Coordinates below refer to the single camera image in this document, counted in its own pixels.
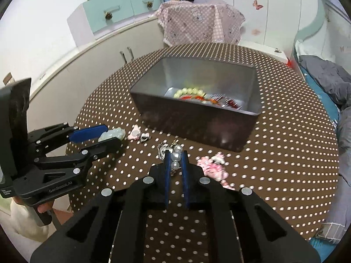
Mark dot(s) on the pink bear charm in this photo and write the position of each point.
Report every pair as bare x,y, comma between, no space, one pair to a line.
214,168

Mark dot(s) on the person's left hand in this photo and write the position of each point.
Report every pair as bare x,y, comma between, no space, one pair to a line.
44,209

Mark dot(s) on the person's left forearm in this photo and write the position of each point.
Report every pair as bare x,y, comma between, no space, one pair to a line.
24,220

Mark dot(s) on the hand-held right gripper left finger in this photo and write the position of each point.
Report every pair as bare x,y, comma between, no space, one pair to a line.
166,180

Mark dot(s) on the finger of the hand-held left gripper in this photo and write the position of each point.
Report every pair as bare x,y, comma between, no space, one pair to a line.
87,133
107,145

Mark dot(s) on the pale green bunk bed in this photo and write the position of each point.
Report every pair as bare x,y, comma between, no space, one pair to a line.
309,27

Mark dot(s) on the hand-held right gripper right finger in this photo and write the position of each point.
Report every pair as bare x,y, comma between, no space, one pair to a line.
186,180

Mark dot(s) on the low white cabinet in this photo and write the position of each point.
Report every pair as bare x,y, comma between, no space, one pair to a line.
68,68

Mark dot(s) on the round polka-dot table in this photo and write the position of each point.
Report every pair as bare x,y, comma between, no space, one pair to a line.
288,156

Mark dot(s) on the teal bed sheet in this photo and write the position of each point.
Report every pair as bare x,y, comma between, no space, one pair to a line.
326,101

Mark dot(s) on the pale green jade pendant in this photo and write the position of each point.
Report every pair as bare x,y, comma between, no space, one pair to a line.
115,133

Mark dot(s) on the stair storage cabinet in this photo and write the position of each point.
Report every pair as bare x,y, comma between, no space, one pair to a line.
120,8

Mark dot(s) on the black jewelry box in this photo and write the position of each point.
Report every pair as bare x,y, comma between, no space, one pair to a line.
192,126

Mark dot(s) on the grey duvet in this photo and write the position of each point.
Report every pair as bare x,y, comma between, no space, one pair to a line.
329,71

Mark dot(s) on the small silver charm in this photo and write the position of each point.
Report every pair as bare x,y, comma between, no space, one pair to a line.
144,137

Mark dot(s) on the pine cone drawer knob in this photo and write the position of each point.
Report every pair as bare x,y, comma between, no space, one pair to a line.
149,4
108,15

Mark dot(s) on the pink butterfly sticker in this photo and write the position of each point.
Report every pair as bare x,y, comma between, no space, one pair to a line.
258,4

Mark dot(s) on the pink white charm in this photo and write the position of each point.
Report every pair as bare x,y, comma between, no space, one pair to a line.
134,133

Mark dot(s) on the pink checked bear cloth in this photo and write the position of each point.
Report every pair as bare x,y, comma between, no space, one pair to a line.
197,22

